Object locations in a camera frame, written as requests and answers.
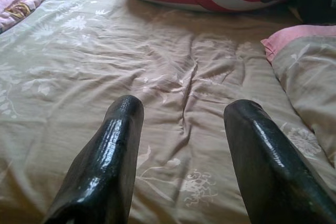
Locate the pink trimmed beige pillow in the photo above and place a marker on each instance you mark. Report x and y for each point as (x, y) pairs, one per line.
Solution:
(309, 77)

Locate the beige floral bed sheet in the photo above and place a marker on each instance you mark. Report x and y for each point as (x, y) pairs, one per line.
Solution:
(157, 51)

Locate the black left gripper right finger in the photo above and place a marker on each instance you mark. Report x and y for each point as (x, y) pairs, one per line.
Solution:
(267, 176)

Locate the pink cartoon bear blanket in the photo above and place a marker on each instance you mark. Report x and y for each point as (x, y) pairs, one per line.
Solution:
(21, 1)

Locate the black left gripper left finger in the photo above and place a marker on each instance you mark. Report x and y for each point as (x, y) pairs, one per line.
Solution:
(105, 169)

